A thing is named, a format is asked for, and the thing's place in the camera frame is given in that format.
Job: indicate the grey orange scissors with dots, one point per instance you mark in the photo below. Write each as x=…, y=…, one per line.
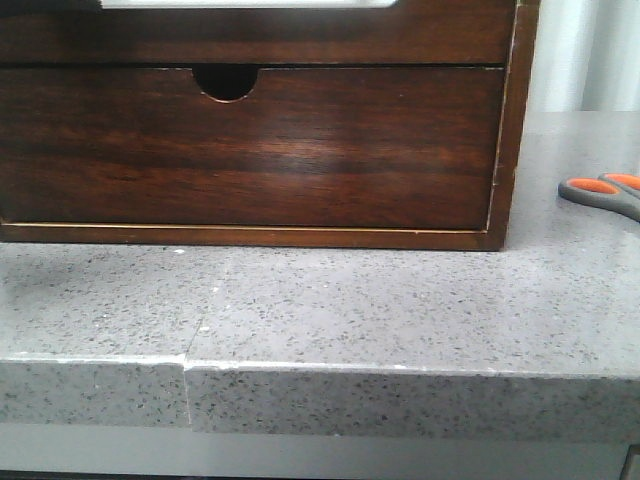
x=614, y=192

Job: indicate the white drawer handle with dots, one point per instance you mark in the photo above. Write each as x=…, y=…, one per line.
x=246, y=4

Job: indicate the wooden drawer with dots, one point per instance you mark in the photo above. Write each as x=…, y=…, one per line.
x=407, y=32
x=338, y=147

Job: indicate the dark wooden drawer cabinet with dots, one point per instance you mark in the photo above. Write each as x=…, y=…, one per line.
x=231, y=82

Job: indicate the grey curtain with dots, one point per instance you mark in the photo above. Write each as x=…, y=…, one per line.
x=586, y=57

